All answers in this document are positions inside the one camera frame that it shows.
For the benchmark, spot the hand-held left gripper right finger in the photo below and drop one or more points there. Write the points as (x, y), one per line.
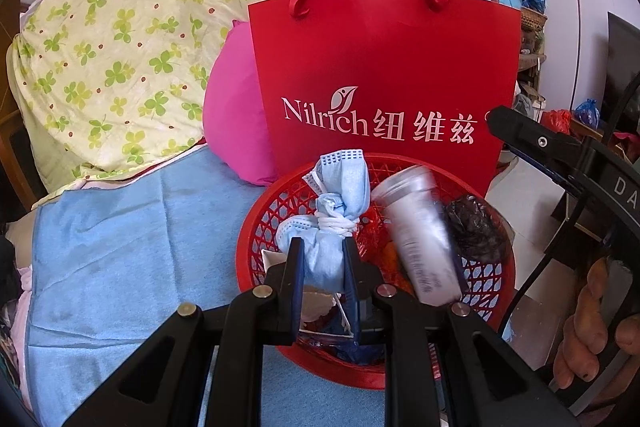
(350, 287)

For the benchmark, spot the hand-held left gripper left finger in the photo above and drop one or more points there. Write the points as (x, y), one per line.
(297, 287)

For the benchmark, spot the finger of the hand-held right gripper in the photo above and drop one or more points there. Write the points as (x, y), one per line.
(530, 132)

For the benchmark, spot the white tissue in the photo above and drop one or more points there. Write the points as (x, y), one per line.
(315, 307)

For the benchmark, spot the knotted blue face mask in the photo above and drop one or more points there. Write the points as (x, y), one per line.
(330, 257)

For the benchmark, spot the red plastic strip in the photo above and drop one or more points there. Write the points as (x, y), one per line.
(372, 237)

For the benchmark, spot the red plastic mesh basket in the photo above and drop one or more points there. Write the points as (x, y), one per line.
(270, 217)

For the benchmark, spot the clear plastic cup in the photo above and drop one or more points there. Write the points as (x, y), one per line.
(420, 237)

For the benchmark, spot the black plastic bag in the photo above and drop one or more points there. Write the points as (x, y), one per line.
(475, 227)

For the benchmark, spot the person's right hand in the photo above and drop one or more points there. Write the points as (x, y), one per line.
(582, 322)

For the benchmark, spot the small red plastic bag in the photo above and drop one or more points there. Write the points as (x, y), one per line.
(556, 121)

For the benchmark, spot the small blue plastic bag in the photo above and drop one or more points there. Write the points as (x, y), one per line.
(587, 112)

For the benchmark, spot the dark flat screen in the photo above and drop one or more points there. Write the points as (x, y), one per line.
(625, 57)

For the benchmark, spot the red paper shopping bag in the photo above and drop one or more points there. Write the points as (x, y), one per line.
(375, 57)

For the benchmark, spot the light blue towel blanket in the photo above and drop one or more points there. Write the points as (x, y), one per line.
(125, 257)

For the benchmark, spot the pink pillow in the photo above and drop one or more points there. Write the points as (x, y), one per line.
(235, 122)

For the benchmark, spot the green clover print quilt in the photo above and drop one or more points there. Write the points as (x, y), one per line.
(125, 32)

